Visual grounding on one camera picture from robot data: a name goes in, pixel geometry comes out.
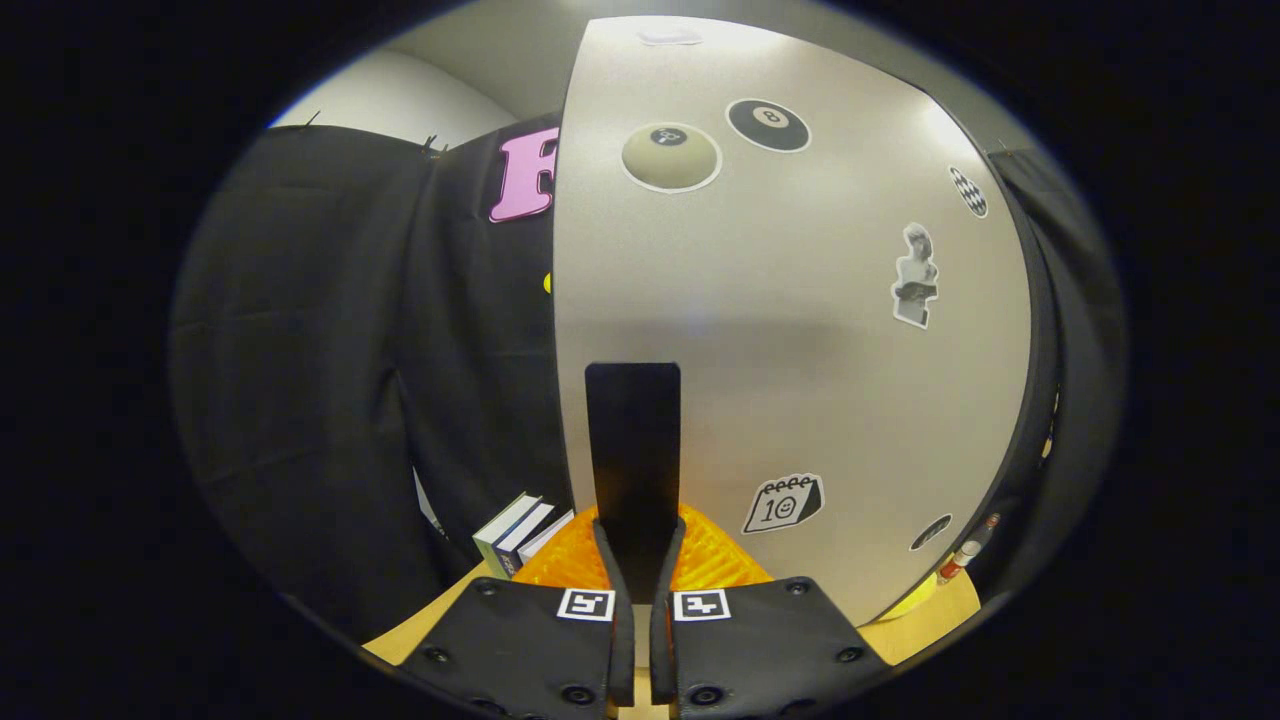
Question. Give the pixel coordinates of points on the green book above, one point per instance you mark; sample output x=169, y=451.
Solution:
x=497, y=530

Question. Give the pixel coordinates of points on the clear plastic bottle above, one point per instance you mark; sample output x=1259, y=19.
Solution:
x=962, y=558

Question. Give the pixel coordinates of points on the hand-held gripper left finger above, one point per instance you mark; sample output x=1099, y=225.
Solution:
x=520, y=640

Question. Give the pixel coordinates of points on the black backdrop cloth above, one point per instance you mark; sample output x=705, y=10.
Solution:
x=300, y=350

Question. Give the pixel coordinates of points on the blue book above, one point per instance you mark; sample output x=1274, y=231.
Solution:
x=520, y=540

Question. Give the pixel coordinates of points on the beige shoe cabinet door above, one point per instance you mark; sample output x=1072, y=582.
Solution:
x=800, y=380

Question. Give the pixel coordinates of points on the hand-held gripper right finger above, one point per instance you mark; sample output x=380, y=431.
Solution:
x=770, y=640

